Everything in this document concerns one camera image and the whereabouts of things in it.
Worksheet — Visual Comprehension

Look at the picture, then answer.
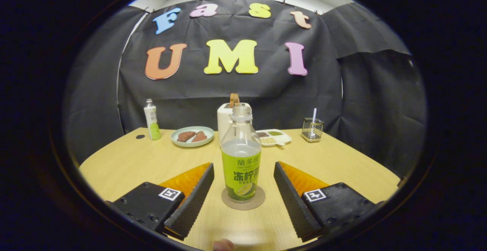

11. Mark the round brown coaster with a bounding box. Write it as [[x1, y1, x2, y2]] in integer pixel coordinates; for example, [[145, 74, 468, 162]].
[[221, 186, 266, 210]]

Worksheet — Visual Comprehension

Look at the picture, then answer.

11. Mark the white divided snack tray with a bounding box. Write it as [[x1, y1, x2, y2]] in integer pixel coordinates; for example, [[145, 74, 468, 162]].
[[256, 129, 292, 146]]

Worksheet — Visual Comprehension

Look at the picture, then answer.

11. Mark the green label juice bottle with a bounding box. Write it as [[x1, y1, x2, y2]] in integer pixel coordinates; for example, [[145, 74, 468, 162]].
[[221, 105, 262, 202]]

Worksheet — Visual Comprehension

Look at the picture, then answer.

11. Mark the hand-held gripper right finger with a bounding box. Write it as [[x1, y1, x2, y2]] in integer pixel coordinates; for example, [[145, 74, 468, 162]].
[[273, 161, 381, 243]]

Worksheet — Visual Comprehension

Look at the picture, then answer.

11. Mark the wooden table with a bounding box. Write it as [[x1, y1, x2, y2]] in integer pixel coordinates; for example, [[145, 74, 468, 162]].
[[79, 127, 401, 251]]

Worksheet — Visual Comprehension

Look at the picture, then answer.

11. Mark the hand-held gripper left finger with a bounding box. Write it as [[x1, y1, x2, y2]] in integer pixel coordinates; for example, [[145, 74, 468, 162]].
[[110, 162, 215, 240]]

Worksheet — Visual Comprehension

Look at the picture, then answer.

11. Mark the small white green bottle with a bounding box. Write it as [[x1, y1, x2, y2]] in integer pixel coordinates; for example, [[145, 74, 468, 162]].
[[143, 99, 161, 140]]

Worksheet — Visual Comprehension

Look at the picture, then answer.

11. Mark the wire mesh glass holder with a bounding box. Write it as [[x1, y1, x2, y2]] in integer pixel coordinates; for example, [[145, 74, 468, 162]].
[[301, 117, 325, 143]]

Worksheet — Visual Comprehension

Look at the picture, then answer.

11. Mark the pale green plate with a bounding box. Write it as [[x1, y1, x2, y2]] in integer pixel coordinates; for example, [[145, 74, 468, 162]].
[[171, 126, 215, 148]]

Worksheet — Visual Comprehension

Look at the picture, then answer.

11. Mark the black backdrop cloth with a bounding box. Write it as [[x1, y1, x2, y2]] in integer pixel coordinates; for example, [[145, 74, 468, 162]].
[[65, 0, 427, 179]]

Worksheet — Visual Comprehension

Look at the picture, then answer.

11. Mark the cream toaster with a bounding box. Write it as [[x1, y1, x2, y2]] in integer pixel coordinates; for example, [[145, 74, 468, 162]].
[[217, 103, 251, 147]]

